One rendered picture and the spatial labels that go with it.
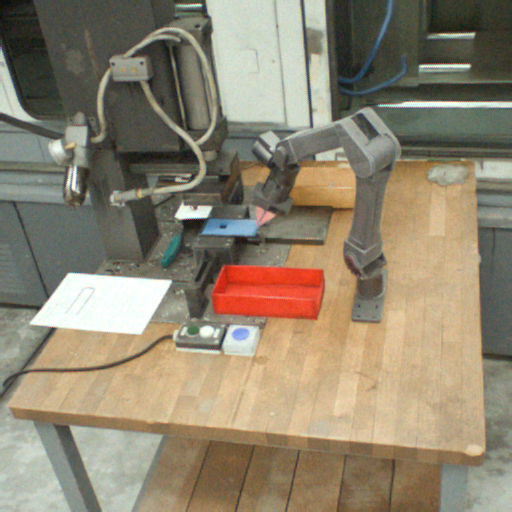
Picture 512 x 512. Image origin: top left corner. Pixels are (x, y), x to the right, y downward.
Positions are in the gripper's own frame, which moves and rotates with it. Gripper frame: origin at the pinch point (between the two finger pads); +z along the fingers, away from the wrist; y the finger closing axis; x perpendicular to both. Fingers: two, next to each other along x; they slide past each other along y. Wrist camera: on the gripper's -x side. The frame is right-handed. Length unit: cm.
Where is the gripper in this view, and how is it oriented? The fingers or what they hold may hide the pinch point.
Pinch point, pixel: (258, 223)
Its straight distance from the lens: 182.8
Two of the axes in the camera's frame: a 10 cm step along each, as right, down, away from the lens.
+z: -3.9, 6.9, 6.1
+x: -2.2, 5.7, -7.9
